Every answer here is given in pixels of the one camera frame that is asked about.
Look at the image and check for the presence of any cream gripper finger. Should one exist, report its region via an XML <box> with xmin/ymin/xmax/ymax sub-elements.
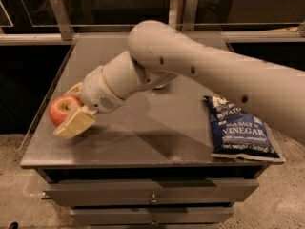
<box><xmin>53</xmin><ymin>106</ymin><xmax>96</xmax><ymax>139</ymax></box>
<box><xmin>65</xmin><ymin>82</ymin><xmax>82</xmax><ymax>97</ymax></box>

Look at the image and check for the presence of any clear acrylic guard panel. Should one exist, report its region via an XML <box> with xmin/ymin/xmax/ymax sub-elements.
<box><xmin>1</xmin><ymin>0</ymin><xmax>305</xmax><ymax>31</ymax></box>

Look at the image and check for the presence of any top drawer brass knob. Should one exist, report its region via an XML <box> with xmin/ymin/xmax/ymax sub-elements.
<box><xmin>149</xmin><ymin>194</ymin><xmax>158</xmax><ymax>205</ymax></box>

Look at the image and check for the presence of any grey drawer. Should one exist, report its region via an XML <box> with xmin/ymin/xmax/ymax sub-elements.
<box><xmin>71</xmin><ymin>207</ymin><xmax>234</xmax><ymax>225</ymax></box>
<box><xmin>45</xmin><ymin>178</ymin><xmax>259</xmax><ymax>207</ymax></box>

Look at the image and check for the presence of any top grey drawer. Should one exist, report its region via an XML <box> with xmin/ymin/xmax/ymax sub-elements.
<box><xmin>45</xmin><ymin>178</ymin><xmax>259</xmax><ymax>207</ymax></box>

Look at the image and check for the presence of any silver soda can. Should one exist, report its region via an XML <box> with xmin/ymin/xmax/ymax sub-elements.
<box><xmin>153</xmin><ymin>83</ymin><xmax>169</xmax><ymax>90</ymax></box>

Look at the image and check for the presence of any drawer brass knob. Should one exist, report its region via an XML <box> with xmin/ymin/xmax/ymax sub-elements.
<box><xmin>151</xmin><ymin>217</ymin><xmax>158</xmax><ymax>226</ymax></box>
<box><xmin>149</xmin><ymin>194</ymin><xmax>158</xmax><ymax>205</ymax></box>

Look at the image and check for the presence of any middle drawer brass knob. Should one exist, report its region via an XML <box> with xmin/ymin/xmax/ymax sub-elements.
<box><xmin>151</xmin><ymin>217</ymin><xmax>158</xmax><ymax>226</ymax></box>

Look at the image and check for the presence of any right metal bracket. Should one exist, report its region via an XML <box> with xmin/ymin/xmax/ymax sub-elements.
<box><xmin>168</xmin><ymin>0</ymin><xmax>198</xmax><ymax>31</ymax></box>

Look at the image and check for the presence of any blue potato chip bag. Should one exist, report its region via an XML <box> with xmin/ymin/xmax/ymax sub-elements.
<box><xmin>204</xmin><ymin>96</ymin><xmax>280</xmax><ymax>162</ymax></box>

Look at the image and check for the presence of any middle grey drawer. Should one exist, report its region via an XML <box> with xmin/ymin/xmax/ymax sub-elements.
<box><xmin>71</xmin><ymin>207</ymin><xmax>234</xmax><ymax>225</ymax></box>

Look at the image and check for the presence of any metal bracket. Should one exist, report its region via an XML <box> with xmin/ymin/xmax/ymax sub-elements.
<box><xmin>49</xmin><ymin>0</ymin><xmax>74</xmax><ymax>41</ymax></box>
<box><xmin>168</xmin><ymin>0</ymin><xmax>198</xmax><ymax>31</ymax></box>

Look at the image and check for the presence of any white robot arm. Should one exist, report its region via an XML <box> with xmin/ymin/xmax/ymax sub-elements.
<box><xmin>54</xmin><ymin>21</ymin><xmax>305</xmax><ymax>144</ymax></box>

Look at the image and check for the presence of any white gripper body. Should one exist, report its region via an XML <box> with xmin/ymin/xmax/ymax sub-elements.
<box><xmin>80</xmin><ymin>66</ymin><xmax>124</xmax><ymax>114</ymax></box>

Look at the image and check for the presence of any red apple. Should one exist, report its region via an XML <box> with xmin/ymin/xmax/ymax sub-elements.
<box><xmin>49</xmin><ymin>94</ymin><xmax>84</xmax><ymax>127</ymax></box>

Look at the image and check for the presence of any left metal bracket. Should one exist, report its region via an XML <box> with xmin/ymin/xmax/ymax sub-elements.
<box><xmin>49</xmin><ymin>0</ymin><xmax>74</xmax><ymax>41</ymax></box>

